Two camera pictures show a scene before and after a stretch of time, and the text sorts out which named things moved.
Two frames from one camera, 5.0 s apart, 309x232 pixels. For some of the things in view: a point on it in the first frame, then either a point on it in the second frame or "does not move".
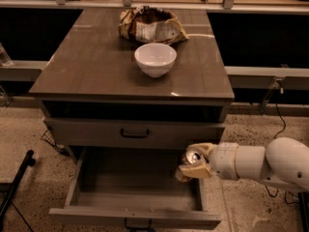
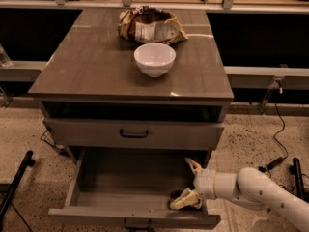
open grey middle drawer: [134, 186] does not move
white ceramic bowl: [155, 59] does not move
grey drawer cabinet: [94, 96] does not move
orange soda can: [191, 157] to [175, 194]
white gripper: [226, 160] to [205, 184]
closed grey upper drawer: [95, 132] does not move
